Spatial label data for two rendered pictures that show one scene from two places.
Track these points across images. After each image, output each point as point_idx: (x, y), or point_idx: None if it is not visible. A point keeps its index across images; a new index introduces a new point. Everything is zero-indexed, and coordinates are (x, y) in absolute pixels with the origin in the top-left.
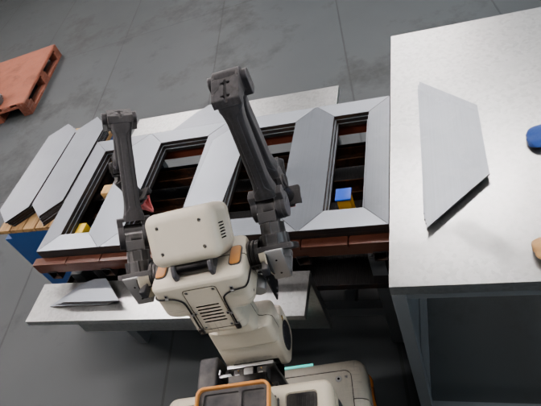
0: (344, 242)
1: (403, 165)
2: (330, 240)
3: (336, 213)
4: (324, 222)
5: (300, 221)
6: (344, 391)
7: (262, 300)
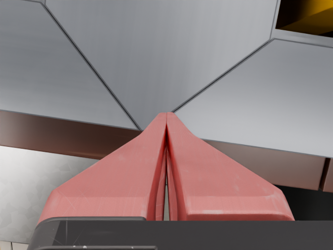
0: (311, 178)
1: None
2: (261, 158)
3: (332, 75)
4: (268, 112)
5: (161, 75)
6: (167, 213)
7: (28, 200)
